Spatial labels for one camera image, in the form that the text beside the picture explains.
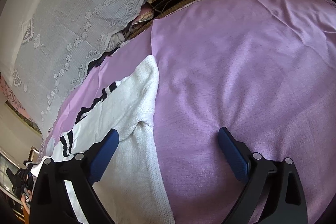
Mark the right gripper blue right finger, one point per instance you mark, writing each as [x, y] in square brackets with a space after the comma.
[236, 154]

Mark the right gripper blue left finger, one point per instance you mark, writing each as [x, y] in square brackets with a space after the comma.
[100, 154]

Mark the dark clothes under lace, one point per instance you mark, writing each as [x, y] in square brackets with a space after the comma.
[146, 15]

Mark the black device near window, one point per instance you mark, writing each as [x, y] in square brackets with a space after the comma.
[22, 181]

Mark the pink purple bed sheet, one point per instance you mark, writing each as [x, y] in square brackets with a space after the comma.
[264, 69]

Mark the white lace cover cloth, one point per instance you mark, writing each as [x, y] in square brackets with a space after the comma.
[46, 46]

